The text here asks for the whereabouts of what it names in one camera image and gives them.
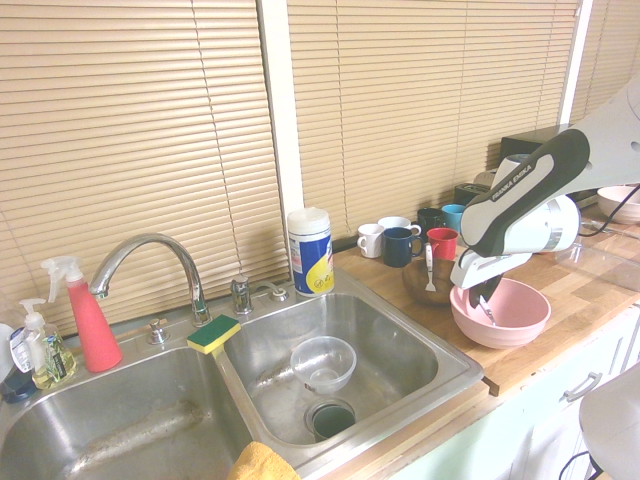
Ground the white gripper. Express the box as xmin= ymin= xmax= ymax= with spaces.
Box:
xmin=449 ymin=250 xmax=534 ymax=308

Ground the silver metal spoon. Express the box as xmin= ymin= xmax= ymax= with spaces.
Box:
xmin=479 ymin=295 xmax=499 ymax=329

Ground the chrome sink knob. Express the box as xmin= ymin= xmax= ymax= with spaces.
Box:
xmin=146 ymin=318 xmax=170 ymax=347

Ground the stainless steel double sink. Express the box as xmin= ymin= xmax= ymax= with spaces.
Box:
xmin=0 ymin=287 xmax=485 ymax=480

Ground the pink bowl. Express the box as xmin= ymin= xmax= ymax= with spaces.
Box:
xmin=448 ymin=277 xmax=552 ymax=350

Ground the red mug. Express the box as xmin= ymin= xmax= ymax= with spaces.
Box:
xmin=425 ymin=227 xmax=460 ymax=261

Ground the brown wooden bowl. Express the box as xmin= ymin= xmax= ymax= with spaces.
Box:
xmin=401 ymin=258 xmax=457 ymax=307

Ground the teal mug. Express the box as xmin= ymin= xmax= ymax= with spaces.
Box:
xmin=441 ymin=203 xmax=467 ymax=234

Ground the black mug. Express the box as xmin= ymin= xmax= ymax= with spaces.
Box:
xmin=410 ymin=207 xmax=446 ymax=236

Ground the navy blue mug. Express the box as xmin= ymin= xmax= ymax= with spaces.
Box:
xmin=382 ymin=226 xmax=425 ymax=267

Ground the black toaster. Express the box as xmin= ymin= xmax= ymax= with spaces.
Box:
xmin=453 ymin=182 xmax=490 ymax=207

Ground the wide white mug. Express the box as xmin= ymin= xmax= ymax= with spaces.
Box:
xmin=377 ymin=215 xmax=423 ymax=237

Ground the clear plastic container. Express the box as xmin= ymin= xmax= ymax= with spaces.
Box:
xmin=553 ymin=217 xmax=640 ymax=297

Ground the small white mug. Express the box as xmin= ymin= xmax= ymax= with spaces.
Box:
xmin=356 ymin=223 xmax=386 ymax=260

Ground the light green cabinet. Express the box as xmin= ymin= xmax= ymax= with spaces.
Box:
xmin=344 ymin=298 xmax=640 ymax=480

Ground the black microwave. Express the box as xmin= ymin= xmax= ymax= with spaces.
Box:
xmin=499 ymin=123 xmax=574 ymax=174

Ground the beige bowl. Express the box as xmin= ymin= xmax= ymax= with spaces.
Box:
xmin=596 ymin=184 xmax=640 ymax=225

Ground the disinfecting wipes canister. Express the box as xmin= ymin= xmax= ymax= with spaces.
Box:
xmin=286 ymin=205 xmax=336 ymax=298

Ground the clear plastic bowl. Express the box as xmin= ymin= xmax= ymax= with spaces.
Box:
xmin=289 ymin=336 xmax=358 ymax=394

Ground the white rounded robot part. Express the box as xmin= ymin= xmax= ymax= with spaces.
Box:
xmin=578 ymin=359 xmax=640 ymax=476

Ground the grey green cup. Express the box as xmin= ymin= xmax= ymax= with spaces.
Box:
xmin=305 ymin=397 xmax=357 ymax=444

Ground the narrow beige window blind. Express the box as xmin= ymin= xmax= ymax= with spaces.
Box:
xmin=569 ymin=0 xmax=640 ymax=126

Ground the yellow green sponge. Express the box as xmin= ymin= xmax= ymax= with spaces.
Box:
xmin=186 ymin=314 xmax=242 ymax=357

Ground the yellow cloth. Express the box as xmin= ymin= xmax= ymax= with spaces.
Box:
xmin=226 ymin=440 xmax=303 ymax=480

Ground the chrome faucet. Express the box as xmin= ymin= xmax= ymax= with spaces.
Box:
xmin=88 ymin=233 xmax=213 ymax=329

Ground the wide beige window blind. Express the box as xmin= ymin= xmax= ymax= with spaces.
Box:
xmin=0 ymin=0 xmax=294 ymax=337

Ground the red spray bottle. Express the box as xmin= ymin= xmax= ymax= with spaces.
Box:
xmin=40 ymin=255 xmax=124 ymax=374

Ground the yellow liquid soap pump bottle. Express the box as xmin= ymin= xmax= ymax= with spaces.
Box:
xmin=18 ymin=298 xmax=80 ymax=391

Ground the blue label soap bottle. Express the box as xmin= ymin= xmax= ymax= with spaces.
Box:
xmin=6 ymin=327 xmax=34 ymax=375

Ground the dark blue scrubber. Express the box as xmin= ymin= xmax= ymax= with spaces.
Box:
xmin=0 ymin=372 xmax=39 ymax=405

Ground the silver drawer handle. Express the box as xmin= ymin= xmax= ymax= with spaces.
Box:
xmin=563 ymin=371 xmax=603 ymax=404

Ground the thin black cable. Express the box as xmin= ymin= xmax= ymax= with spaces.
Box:
xmin=556 ymin=449 xmax=607 ymax=480

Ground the chrome faucet handle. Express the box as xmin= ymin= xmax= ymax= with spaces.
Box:
xmin=229 ymin=277 xmax=255 ymax=316

